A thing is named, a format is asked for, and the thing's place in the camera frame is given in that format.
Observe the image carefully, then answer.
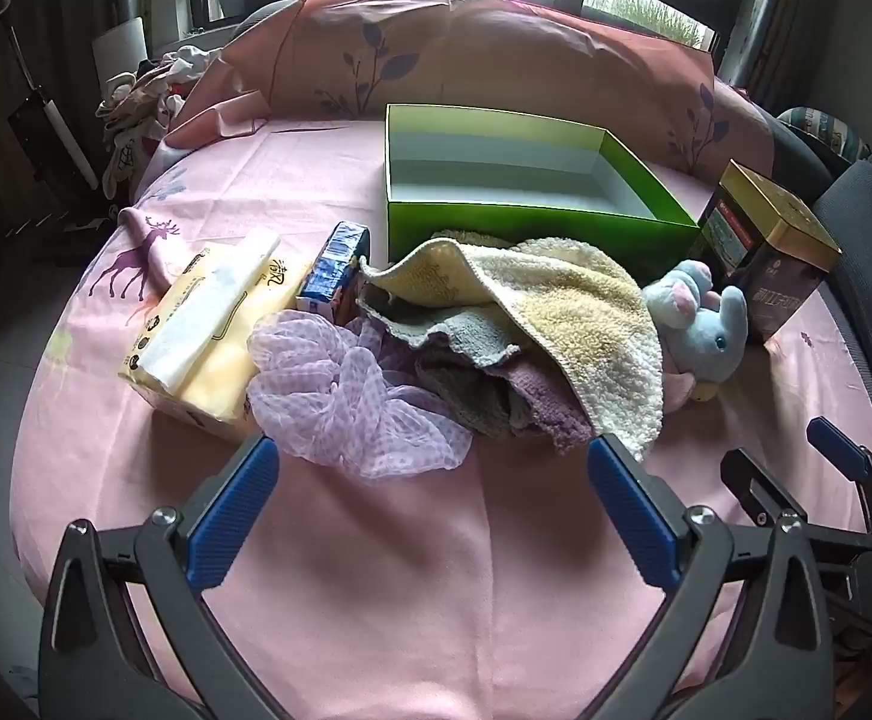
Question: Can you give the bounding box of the pile of clothes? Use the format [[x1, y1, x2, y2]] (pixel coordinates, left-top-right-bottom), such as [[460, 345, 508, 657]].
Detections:
[[94, 45, 227, 200]]

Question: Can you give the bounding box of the gold tin box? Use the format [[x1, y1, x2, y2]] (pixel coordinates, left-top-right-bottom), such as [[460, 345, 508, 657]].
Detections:
[[689, 160, 843, 346]]

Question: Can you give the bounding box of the pink leaf print pillow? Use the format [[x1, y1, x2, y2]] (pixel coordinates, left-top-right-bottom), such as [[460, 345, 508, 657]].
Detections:
[[161, 0, 774, 181]]

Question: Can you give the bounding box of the black paddle with white handle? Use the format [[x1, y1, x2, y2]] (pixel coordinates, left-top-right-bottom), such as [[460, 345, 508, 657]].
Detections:
[[7, 22, 101, 192]]

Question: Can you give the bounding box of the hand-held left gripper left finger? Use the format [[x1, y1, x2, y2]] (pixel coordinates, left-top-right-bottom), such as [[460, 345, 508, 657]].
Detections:
[[37, 433, 290, 720]]

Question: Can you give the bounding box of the green knitted cloth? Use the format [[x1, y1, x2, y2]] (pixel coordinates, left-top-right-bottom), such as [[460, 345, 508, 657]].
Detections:
[[415, 349, 534, 440]]

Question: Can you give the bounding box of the green cardboard box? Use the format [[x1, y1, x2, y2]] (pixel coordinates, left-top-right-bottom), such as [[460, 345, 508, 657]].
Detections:
[[385, 103, 701, 287]]

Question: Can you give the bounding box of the purple towel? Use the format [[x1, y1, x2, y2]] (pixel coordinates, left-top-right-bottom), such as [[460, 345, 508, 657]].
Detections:
[[496, 360, 602, 455]]

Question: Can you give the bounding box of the lavender mesh bath pouf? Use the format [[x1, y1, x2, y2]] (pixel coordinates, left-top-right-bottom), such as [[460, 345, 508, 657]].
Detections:
[[247, 313, 474, 481]]

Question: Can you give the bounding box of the blue tissue pack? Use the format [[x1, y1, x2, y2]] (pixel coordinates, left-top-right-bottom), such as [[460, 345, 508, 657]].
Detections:
[[295, 221, 371, 327]]

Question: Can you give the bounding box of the striped cushion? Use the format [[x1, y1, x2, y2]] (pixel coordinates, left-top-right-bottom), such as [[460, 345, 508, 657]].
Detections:
[[777, 106, 872, 166]]

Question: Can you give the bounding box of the yellow tissue pack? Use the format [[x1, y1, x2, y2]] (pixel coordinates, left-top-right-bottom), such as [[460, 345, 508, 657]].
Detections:
[[119, 231, 315, 442]]

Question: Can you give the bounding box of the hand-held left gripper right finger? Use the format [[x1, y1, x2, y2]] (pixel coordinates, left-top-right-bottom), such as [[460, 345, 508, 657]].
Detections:
[[587, 433, 834, 720]]

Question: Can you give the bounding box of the grey sofa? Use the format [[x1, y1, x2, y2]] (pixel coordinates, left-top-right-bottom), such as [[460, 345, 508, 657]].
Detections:
[[766, 97, 872, 466]]

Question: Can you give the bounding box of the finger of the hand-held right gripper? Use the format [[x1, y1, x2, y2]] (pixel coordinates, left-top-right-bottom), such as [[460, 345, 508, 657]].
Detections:
[[805, 417, 872, 542], [719, 448, 872, 565]]

